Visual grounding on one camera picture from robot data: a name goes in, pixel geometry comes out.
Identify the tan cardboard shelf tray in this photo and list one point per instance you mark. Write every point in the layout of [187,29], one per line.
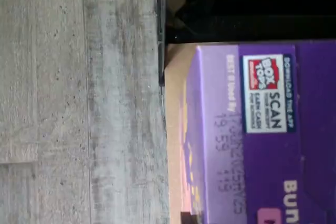
[174,129]

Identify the purple Annie's box pink patch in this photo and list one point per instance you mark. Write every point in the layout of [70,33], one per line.
[262,161]

